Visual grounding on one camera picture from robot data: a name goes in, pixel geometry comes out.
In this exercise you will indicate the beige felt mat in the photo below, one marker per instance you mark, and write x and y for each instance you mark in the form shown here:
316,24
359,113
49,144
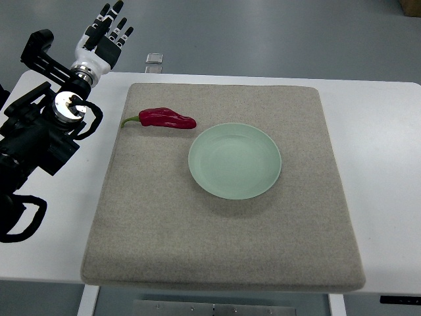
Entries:
250,199

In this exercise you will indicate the clear floor socket cover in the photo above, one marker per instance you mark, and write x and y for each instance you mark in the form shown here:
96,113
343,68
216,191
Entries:
154,58

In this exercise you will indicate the red chili pepper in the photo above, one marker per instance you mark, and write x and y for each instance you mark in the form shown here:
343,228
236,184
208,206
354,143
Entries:
162,117

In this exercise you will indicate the black table control panel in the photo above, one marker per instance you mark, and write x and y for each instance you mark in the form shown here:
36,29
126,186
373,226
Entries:
400,300

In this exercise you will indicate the brown cardboard box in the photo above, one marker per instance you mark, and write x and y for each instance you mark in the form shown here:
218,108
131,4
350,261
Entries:
411,8

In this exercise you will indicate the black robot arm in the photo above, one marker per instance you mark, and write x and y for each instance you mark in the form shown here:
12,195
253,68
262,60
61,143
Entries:
44,125

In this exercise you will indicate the light green plate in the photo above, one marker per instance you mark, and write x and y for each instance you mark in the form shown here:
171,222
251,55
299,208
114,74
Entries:
234,161

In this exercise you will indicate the left white table leg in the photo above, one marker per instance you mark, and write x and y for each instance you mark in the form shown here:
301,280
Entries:
88,301

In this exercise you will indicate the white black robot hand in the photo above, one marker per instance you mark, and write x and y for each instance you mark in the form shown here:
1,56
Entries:
101,44

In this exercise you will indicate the right white table leg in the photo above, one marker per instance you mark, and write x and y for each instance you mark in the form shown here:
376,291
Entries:
337,305

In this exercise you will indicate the metal table crossbar plate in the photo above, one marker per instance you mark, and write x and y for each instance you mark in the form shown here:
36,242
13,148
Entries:
150,308

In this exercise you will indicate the white table leg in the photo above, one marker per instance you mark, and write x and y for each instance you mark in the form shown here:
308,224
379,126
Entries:
337,305
88,301

